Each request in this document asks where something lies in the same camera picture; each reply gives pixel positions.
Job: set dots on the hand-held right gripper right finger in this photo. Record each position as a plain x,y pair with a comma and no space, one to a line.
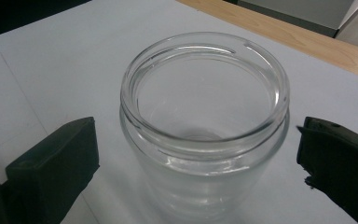
341,168

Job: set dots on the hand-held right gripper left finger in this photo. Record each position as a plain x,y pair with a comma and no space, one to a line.
52,168

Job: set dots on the clear glass jar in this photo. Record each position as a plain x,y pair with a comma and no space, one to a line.
205,133

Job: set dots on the wooden table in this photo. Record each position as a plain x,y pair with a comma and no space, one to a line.
292,35

